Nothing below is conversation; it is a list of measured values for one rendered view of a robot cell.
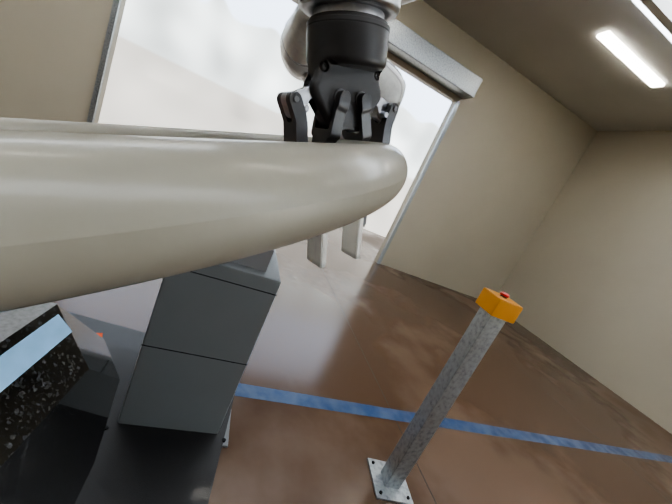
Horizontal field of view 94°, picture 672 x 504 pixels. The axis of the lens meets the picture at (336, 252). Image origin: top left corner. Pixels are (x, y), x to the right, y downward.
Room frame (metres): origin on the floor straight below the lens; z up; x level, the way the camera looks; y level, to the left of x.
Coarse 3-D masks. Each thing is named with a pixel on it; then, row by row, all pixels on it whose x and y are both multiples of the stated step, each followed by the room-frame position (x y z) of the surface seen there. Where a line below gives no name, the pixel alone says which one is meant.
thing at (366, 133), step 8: (360, 96) 0.32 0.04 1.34; (368, 96) 0.32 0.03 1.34; (360, 104) 0.32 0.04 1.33; (368, 104) 0.33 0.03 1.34; (360, 112) 0.33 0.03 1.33; (368, 112) 0.33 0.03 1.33; (360, 120) 0.33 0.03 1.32; (368, 120) 0.33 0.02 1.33; (360, 128) 0.33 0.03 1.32; (368, 128) 0.34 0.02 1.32; (344, 136) 0.35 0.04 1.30; (352, 136) 0.34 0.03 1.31; (360, 136) 0.34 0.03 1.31; (368, 136) 0.34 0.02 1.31
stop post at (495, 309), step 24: (480, 312) 1.31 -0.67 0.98; (504, 312) 1.24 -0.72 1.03; (480, 336) 1.25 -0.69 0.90; (456, 360) 1.28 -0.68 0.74; (480, 360) 1.27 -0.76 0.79; (456, 384) 1.26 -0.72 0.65; (432, 408) 1.25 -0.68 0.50; (408, 432) 1.30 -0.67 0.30; (432, 432) 1.26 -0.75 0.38; (408, 456) 1.25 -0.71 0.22; (384, 480) 1.27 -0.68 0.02
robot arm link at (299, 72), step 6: (282, 42) 0.74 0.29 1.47; (282, 48) 0.76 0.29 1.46; (282, 54) 0.77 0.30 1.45; (282, 60) 0.82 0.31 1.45; (288, 60) 0.76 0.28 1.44; (288, 66) 0.79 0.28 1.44; (294, 66) 0.77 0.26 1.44; (300, 66) 0.76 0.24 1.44; (306, 66) 0.76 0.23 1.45; (294, 72) 0.81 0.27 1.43; (300, 72) 0.79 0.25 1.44; (306, 72) 0.79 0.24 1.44; (300, 78) 0.85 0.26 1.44
